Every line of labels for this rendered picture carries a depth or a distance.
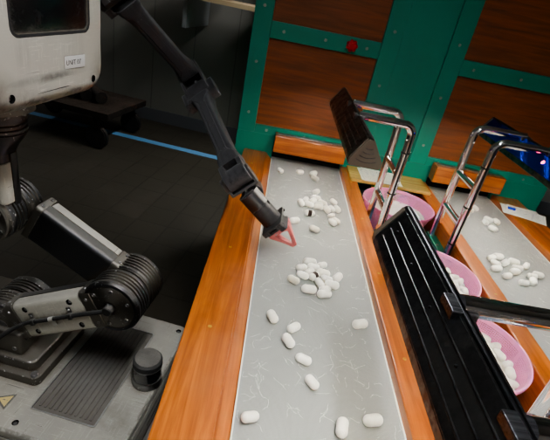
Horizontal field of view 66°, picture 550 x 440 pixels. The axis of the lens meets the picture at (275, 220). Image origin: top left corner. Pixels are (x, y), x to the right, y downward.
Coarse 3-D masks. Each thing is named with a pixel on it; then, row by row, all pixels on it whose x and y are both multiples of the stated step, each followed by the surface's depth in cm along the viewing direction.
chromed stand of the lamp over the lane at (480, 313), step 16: (448, 304) 45; (464, 304) 45; (480, 304) 45; (496, 304) 45; (512, 304) 45; (496, 320) 45; (512, 320) 45; (528, 320) 45; (544, 320) 45; (544, 400) 51; (512, 416) 33; (528, 416) 33; (544, 416) 52; (512, 432) 32; (544, 432) 31
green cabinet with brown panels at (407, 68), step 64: (256, 0) 155; (320, 0) 155; (384, 0) 154; (448, 0) 153; (512, 0) 153; (256, 64) 165; (320, 64) 165; (384, 64) 163; (448, 64) 162; (512, 64) 163; (256, 128) 177; (320, 128) 177; (384, 128) 176; (448, 128) 175
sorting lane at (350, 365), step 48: (288, 192) 155; (336, 192) 163; (336, 240) 130; (288, 288) 104; (336, 336) 92; (240, 384) 77; (288, 384) 79; (336, 384) 81; (384, 384) 83; (240, 432) 68; (288, 432) 70; (384, 432) 73
